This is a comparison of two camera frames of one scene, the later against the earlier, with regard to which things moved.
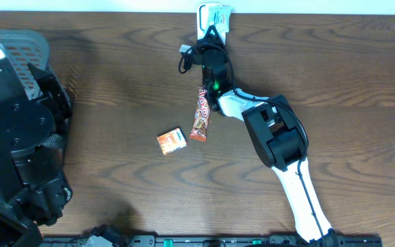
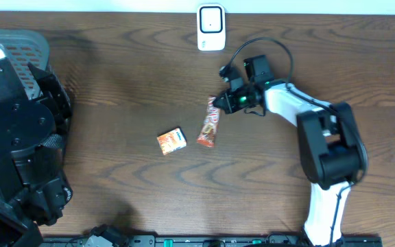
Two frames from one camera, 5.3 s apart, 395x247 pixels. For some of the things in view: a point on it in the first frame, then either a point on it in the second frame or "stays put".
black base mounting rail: [209, 241] stays put
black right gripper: [212, 38] → [227, 103]
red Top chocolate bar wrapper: [199, 131] → [206, 136]
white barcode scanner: [203, 27] stays put
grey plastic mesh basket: [20, 47] stays put
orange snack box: [172, 140] stays put
